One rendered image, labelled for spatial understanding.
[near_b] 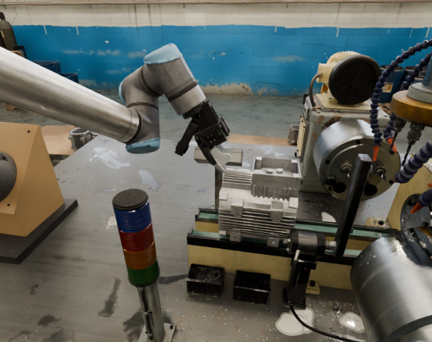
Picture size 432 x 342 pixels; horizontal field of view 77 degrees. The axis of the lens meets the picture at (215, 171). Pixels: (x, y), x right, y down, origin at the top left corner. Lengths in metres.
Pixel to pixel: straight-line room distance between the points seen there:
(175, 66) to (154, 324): 0.61
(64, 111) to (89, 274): 0.54
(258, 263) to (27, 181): 0.81
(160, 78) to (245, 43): 5.51
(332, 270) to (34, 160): 1.02
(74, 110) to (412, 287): 0.65
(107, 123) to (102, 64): 6.54
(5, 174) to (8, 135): 0.16
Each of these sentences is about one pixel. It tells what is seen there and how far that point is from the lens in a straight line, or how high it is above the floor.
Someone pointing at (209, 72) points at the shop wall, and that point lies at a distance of 6.35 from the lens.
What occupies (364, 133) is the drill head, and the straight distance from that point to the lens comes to 1.00.
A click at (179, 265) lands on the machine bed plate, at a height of 0.80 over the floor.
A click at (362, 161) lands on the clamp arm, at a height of 1.25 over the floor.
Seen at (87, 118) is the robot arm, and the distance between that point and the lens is 0.63.
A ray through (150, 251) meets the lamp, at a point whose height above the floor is 1.11.
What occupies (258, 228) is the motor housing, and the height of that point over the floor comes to 1.01.
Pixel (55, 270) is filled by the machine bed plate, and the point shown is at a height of 0.80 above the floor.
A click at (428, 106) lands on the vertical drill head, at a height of 1.33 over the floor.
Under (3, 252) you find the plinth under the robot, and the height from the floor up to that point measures 0.83.
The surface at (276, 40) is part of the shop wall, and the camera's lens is 6.19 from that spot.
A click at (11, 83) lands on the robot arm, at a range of 0.56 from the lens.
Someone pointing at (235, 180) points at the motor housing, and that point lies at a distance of 0.73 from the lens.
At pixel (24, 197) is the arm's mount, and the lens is 1.12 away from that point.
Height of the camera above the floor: 1.48
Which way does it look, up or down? 29 degrees down
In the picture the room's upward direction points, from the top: straight up
